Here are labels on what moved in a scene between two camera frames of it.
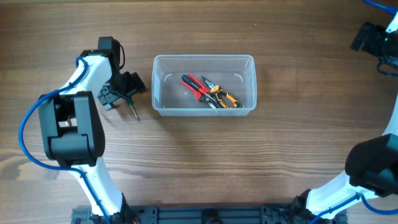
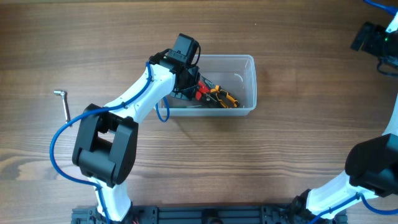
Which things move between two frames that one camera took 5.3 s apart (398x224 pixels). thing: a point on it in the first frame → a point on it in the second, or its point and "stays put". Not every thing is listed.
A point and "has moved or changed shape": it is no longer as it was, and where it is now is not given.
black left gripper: (135, 83) → (189, 93)
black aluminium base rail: (203, 214) stays put
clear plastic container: (236, 74) stays put
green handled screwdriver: (130, 102) has moved or changed shape
